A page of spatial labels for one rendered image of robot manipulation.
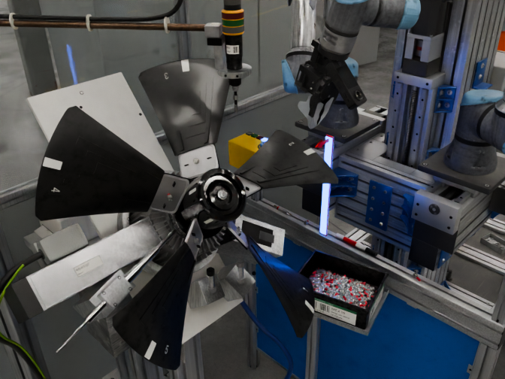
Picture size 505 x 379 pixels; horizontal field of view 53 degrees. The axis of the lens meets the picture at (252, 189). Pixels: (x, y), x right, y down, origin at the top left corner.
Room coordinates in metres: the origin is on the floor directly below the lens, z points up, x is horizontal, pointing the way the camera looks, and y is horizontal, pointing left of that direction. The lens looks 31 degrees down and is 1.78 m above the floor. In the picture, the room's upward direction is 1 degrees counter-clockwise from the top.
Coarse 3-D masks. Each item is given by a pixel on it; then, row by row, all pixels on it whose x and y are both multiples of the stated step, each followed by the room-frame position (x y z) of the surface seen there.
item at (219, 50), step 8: (208, 24) 1.04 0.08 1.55; (208, 32) 1.02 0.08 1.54; (216, 32) 1.02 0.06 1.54; (208, 40) 1.02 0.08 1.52; (216, 40) 1.01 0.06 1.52; (224, 40) 1.04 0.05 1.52; (216, 48) 1.02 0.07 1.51; (224, 48) 1.03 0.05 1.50; (216, 56) 1.02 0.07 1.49; (224, 56) 1.03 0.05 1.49; (216, 64) 1.02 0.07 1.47; (224, 64) 1.03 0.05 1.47; (224, 72) 1.00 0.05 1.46; (232, 72) 1.00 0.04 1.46; (240, 72) 1.00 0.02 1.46; (248, 72) 1.01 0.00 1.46
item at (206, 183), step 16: (208, 176) 0.94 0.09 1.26; (224, 176) 0.96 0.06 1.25; (208, 192) 0.91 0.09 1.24; (240, 192) 0.95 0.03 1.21; (192, 208) 0.90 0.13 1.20; (208, 208) 0.88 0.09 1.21; (224, 208) 0.90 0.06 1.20; (240, 208) 0.92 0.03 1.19; (176, 224) 0.93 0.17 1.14; (208, 224) 0.90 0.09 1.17; (224, 224) 0.90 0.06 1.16
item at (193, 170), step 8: (192, 152) 1.04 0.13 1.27; (200, 152) 1.03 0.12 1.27; (208, 152) 1.03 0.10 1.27; (184, 160) 1.03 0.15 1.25; (192, 160) 1.02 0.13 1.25; (200, 160) 1.02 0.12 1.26; (208, 160) 1.01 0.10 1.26; (216, 160) 1.01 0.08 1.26; (184, 168) 1.02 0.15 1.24; (192, 168) 1.01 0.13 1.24; (200, 168) 1.01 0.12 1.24; (208, 168) 1.00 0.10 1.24; (184, 176) 1.00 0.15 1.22; (192, 176) 1.00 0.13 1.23
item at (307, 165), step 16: (272, 144) 1.20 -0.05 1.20; (304, 144) 1.22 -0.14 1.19; (256, 160) 1.13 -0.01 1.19; (272, 160) 1.13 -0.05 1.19; (288, 160) 1.14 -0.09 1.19; (304, 160) 1.15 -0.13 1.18; (320, 160) 1.17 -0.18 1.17; (240, 176) 1.07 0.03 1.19; (256, 176) 1.06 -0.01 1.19; (272, 176) 1.06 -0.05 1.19; (288, 176) 1.07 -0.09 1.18; (304, 176) 1.09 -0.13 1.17; (320, 176) 1.10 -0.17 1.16; (336, 176) 1.13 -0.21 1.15
